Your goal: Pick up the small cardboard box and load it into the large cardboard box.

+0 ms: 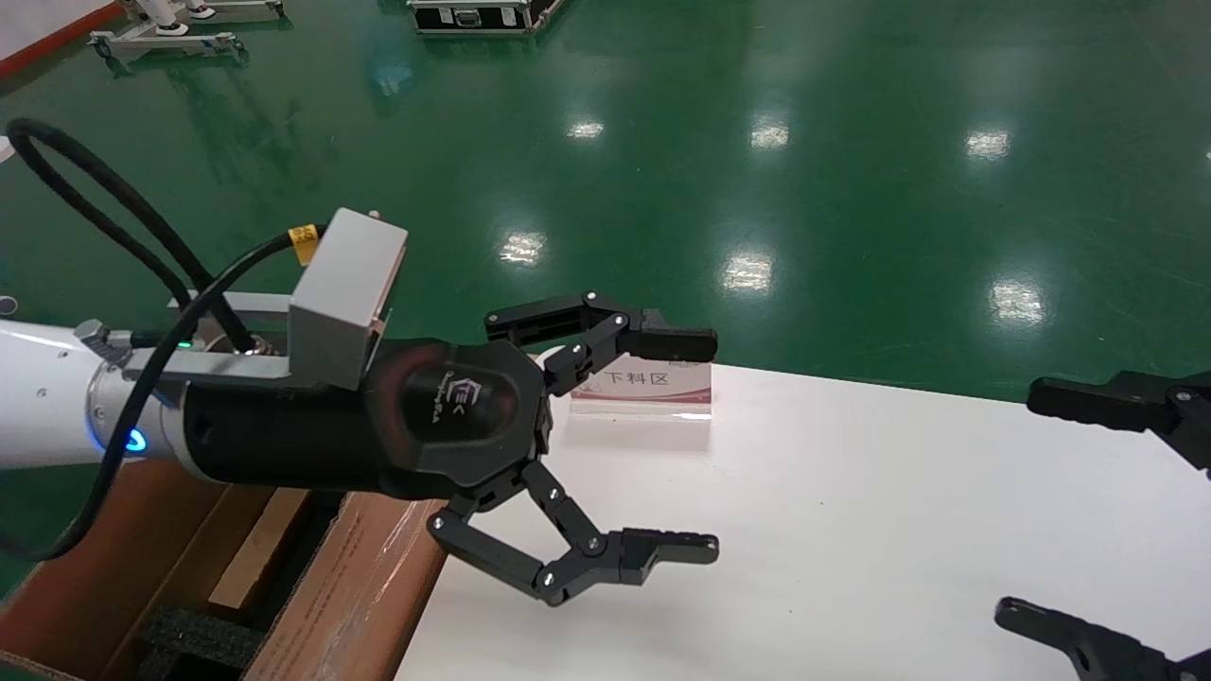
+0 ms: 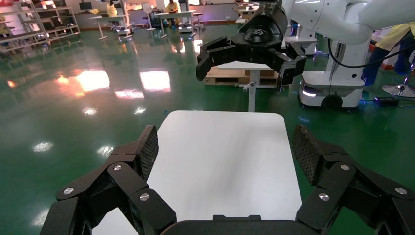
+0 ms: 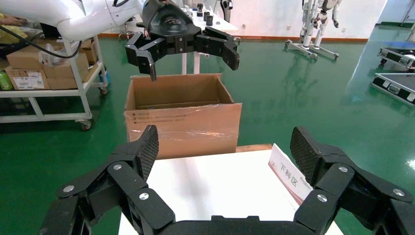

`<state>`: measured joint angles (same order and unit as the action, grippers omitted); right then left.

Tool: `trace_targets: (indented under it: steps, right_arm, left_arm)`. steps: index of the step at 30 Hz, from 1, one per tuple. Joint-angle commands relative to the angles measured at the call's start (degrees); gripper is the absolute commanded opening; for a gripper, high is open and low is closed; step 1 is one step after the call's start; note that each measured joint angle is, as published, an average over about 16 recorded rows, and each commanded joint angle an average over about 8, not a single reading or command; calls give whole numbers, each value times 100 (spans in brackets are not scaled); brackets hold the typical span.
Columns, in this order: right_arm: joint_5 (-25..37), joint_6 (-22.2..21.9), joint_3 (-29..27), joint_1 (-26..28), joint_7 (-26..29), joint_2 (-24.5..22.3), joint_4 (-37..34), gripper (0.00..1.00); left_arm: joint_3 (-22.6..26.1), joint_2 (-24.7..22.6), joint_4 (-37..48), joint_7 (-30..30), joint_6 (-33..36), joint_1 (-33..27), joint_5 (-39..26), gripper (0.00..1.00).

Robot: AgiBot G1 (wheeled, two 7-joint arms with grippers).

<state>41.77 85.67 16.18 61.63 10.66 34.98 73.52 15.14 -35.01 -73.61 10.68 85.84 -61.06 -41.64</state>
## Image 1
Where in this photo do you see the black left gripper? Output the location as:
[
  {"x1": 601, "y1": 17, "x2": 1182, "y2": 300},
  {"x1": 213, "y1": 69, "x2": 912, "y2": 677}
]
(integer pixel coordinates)
[{"x1": 178, "y1": 290, "x2": 721, "y2": 607}]

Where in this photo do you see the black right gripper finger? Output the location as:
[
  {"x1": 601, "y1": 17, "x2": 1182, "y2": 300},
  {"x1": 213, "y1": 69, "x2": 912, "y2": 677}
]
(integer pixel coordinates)
[
  {"x1": 994, "y1": 596, "x2": 1211, "y2": 681},
  {"x1": 1027, "y1": 370, "x2": 1211, "y2": 471}
]

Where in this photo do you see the small cardboard box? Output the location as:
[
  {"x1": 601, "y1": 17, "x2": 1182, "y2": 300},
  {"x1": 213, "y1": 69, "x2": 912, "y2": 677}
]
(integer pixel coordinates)
[{"x1": 207, "y1": 486, "x2": 314, "y2": 612}]

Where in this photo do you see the large cardboard box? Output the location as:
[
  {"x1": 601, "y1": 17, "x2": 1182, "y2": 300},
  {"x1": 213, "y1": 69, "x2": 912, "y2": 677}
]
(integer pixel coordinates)
[{"x1": 0, "y1": 459, "x2": 451, "y2": 681}]

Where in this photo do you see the acrylic sign with red stripe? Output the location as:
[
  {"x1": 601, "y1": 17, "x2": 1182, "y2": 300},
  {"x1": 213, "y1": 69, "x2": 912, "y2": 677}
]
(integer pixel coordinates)
[{"x1": 566, "y1": 356, "x2": 713, "y2": 423}]

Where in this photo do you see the black aluminium flight case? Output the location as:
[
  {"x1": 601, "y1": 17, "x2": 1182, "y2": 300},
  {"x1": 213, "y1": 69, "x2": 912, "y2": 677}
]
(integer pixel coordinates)
[{"x1": 407, "y1": 0, "x2": 569, "y2": 37}]

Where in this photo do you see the black foam block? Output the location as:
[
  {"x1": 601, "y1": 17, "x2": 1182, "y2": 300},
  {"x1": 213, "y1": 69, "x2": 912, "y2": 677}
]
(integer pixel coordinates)
[{"x1": 140, "y1": 605, "x2": 268, "y2": 681}]

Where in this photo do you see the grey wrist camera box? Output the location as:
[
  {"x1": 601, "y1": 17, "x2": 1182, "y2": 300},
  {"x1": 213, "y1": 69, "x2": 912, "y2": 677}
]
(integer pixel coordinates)
[{"x1": 289, "y1": 207, "x2": 411, "y2": 392}]

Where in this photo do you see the silver camera mount bracket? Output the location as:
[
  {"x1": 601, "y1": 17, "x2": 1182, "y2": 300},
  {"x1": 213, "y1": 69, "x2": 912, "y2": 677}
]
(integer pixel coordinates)
[{"x1": 74, "y1": 290, "x2": 296, "y2": 382}]

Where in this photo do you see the thin black cable yellow tag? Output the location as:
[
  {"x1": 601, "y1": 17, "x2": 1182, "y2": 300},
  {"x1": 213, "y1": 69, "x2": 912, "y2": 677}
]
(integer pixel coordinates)
[{"x1": 0, "y1": 224, "x2": 328, "y2": 562}]

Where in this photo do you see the thick black braided cable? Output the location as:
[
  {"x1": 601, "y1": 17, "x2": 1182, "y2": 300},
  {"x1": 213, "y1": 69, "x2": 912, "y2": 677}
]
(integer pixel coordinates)
[{"x1": 5, "y1": 117, "x2": 258, "y2": 354}]

